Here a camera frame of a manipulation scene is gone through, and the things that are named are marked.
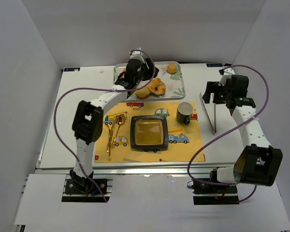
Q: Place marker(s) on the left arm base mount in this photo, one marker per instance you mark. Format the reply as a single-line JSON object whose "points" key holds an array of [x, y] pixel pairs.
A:
{"points": [[75, 193]]}

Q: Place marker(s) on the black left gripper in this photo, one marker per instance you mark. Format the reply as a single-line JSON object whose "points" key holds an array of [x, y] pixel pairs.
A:
{"points": [[149, 70]]}

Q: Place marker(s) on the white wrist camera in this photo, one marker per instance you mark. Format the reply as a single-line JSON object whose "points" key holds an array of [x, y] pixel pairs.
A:
{"points": [[226, 74], [137, 54]]}

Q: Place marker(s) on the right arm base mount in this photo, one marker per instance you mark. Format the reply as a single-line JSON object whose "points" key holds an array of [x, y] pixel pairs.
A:
{"points": [[205, 194]]}

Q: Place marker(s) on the leaf patterned white tray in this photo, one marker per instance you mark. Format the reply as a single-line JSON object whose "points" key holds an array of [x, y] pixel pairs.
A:
{"points": [[175, 88]]}

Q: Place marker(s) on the small round muffin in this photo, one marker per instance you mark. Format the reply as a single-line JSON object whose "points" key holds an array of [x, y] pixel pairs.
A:
{"points": [[171, 68]]}

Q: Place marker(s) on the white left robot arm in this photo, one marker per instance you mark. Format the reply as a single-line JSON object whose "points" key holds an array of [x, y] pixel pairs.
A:
{"points": [[88, 120]]}

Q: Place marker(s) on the dark green mug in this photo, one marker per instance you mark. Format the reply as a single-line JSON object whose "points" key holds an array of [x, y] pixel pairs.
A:
{"points": [[184, 112]]}

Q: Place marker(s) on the seeded bread slice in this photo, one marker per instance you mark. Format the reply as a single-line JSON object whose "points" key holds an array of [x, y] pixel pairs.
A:
{"points": [[142, 93]]}

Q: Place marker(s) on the yellow car print placemat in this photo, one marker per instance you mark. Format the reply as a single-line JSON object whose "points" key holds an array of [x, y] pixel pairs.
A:
{"points": [[183, 140]]}

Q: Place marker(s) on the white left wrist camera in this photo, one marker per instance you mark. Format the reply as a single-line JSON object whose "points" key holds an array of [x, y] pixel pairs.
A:
{"points": [[137, 54]]}

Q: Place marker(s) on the gold fork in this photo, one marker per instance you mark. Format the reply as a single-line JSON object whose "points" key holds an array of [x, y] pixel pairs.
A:
{"points": [[111, 132]]}

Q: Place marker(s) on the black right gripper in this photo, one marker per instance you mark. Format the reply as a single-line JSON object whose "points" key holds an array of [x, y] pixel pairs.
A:
{"points": [[210, 90]]}

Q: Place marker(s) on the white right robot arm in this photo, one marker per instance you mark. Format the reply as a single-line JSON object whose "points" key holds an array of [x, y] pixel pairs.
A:
{"points": [[259, 162]]}

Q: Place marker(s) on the black square plate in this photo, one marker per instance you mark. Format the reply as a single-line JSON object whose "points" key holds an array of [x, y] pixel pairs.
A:
{"points": [[149, 133]]}

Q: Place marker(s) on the gold spoon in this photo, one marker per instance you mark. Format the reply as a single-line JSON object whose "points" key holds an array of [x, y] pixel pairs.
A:
{"points": [[121, 122]]}

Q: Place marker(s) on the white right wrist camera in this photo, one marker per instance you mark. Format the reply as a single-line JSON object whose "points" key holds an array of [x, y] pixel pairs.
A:
{"points": [[226, 74]]}

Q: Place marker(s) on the metal tongs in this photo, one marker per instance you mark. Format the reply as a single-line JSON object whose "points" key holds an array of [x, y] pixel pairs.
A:
{"points": [[211, 115]]}

